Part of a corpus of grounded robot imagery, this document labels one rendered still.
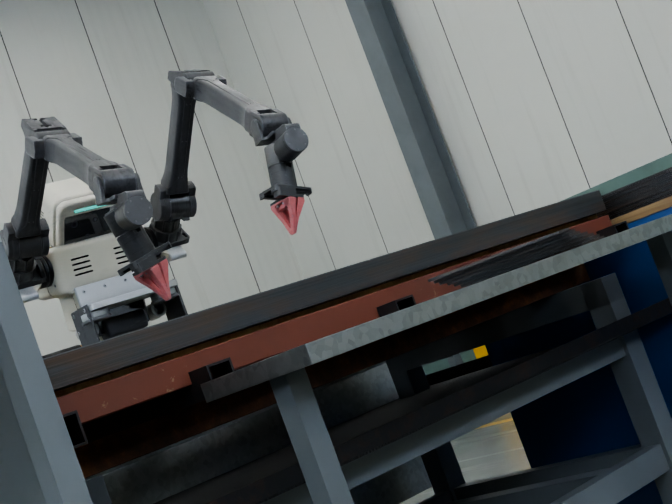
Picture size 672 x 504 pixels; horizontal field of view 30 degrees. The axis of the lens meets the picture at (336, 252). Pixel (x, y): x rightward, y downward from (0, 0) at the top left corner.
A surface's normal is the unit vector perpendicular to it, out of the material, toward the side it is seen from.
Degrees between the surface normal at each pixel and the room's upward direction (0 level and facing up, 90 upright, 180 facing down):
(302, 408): 90
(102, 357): 90
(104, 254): 98
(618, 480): 90
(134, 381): 90
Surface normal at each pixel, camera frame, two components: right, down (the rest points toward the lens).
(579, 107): -0.77, 0.24
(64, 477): 0.63, -0.29
